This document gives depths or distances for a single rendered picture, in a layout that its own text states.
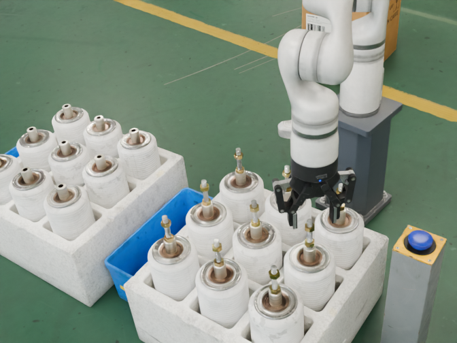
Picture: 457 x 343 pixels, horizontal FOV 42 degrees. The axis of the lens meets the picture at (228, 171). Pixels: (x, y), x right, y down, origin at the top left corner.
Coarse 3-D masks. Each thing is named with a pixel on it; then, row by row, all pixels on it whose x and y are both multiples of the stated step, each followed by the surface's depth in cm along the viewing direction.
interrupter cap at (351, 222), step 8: (328, 208) 119; (320, 216) 117; (328, 216) 117; (352, 216) 116; (328, 224) 115; (336, 224) 116; (344, 224) 115; (352, 224) 115; (336, 232) 113; (344, 232) 113
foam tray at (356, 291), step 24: (264, 192) 136; (264, 216) 129; (312, 216) 128; (384, 240) 121; (360, 264) 116; (384, 264) 125; (144, 288) 116; (336, 288) 118; (360, 288) 116; (144, 312) 119; (168, 312) 112; (192, 312) 111; (312, 312) 108; (336, 312) 108; (360, 312) 122; (144, 336) 126; (168, 336) 118; (192, 336) 111; (216, 336) 106; (240, 336) 106; (312, 336) 104; (336, 336) 112
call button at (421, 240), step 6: (414, 234) 101; (420, 234) 101; (426, 234) 101; (408, 240) 101; (414, 240) 100; (420, 240) 100; (426, 240) 100; (432, 240) 100; (414, 246) 100; (420, 246) 99; (426, 246) 99
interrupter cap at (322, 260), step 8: (296, 248) 111; (320, 248) 110; (296, 256) 109; (320, 256) 109; (328, 256) 109; (296, 264) 108; (304, 264) 108; (312, 264) 108; (320, 264) 107; (328, 264) 108; (304, 272) 107; (312, 272) 106
